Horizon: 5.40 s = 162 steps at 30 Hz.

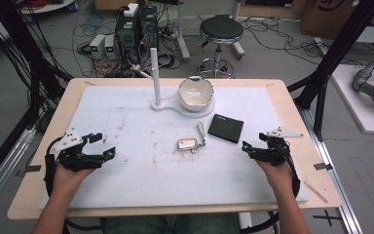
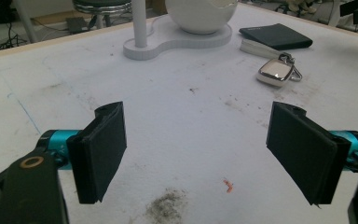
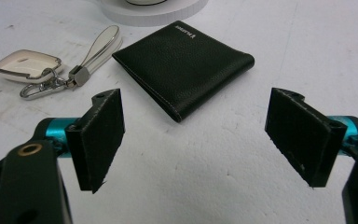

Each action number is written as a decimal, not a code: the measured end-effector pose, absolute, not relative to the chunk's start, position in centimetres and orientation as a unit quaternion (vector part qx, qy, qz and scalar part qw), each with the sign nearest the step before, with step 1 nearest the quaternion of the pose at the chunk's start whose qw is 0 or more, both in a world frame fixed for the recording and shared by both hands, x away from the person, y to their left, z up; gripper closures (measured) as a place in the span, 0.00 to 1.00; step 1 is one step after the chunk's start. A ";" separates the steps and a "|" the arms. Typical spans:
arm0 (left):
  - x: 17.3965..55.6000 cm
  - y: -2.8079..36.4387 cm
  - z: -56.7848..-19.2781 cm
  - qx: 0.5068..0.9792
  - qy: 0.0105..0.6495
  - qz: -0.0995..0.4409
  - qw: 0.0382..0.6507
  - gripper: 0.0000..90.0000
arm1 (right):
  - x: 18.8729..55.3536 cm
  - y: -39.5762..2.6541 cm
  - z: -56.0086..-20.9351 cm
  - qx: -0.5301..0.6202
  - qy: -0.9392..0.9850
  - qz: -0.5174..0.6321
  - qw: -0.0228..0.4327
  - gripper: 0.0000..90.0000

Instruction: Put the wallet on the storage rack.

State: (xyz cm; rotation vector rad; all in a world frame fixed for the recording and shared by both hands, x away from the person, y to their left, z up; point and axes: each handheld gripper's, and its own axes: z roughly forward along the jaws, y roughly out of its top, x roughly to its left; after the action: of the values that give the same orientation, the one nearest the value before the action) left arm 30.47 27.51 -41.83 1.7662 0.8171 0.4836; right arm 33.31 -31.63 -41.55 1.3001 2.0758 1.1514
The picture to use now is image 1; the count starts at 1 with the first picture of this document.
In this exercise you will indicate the white power strip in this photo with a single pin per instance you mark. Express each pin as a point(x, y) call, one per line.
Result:
point(321, 45)

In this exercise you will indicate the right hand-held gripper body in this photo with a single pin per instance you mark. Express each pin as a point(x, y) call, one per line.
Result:
point(272, 152)

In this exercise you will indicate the black wallet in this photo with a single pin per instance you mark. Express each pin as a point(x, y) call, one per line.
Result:
point(225, 128)

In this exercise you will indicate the white desk leg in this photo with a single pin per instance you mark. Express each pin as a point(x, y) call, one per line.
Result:
point(237, 39)
point(181, 32)

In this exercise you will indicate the white stand with pole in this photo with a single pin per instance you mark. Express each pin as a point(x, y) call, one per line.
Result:
point(156, 81)

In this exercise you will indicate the white bowl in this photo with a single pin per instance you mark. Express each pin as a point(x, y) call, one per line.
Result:
point(195, 97)

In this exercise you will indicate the black computer tower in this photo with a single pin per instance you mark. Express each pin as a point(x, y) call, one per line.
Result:
point(148, 26)
point(127, 37)

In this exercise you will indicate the white power supply unit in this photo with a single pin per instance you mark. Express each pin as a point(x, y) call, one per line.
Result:
point(96, 45)
point(110, 46)

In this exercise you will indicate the cardboard box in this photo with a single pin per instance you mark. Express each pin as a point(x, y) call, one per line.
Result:
point(328, 18)

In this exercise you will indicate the thin wooden stick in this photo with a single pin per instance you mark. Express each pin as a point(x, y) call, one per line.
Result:
point(315, 192)

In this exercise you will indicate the person's right hand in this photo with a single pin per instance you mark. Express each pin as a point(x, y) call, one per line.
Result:
point(279, 178)

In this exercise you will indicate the white floor board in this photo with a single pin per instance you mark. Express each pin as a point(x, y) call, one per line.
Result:
point(354, 107)

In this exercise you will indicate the white table mat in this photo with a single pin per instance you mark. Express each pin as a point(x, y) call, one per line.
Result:
point(142, 182)

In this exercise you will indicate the white box on computer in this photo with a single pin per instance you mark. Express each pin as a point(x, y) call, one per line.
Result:
point(131, 9)

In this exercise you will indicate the black round stool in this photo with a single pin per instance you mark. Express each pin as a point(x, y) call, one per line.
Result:
point(221, 28)

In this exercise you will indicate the black tape cross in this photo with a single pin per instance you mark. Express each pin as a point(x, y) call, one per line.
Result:
point(327, 218)

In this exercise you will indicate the black tape strip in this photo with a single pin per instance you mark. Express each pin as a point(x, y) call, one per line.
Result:
point(323, 166)
point(33, 168)

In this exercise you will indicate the aluminium rail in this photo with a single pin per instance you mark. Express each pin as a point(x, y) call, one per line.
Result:
point(3, 169)
point(331, 182)

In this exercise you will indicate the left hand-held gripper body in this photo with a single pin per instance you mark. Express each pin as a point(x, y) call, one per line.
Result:
point(73, 161)

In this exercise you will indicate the person's left hand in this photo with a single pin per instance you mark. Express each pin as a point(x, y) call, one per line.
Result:
point(65, 180)

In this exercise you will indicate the person's legs in jeans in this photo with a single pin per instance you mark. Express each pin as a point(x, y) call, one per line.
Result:
point(168, 224)

